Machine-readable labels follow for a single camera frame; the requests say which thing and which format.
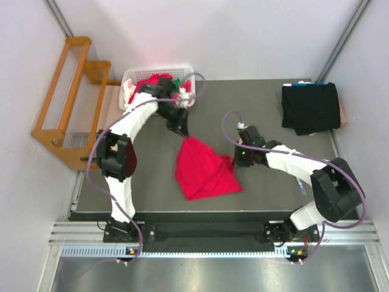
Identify brown cardboard sheet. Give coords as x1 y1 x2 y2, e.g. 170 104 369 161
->
97 85 124 131

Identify white plastic laundry basket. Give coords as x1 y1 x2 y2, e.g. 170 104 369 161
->
119 64 196 111

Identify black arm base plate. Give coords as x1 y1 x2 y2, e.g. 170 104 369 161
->
103 212 320 252

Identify white slotted cable duct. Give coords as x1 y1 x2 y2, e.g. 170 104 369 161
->
61 245 290 259

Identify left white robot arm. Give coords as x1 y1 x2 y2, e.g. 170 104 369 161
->
95 77 195 243

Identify white cloth in basket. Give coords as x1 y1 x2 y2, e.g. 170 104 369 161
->
122 78 136 108

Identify folded black t-shirt stack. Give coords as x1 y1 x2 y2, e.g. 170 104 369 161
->
281 83 342 136

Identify blue pen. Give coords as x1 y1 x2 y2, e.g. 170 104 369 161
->
296 178 306 195

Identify green cloth in basket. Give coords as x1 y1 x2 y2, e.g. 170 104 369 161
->
172 78 181 93

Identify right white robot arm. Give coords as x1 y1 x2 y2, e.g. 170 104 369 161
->
233 122 362 241

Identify red clothes in basket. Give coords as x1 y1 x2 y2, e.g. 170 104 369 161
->
128 73 192 104

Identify red t-shirt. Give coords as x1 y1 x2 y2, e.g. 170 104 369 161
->
174 136 243 201

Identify orange wooden rack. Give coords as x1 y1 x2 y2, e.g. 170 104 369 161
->
31 36 119 171

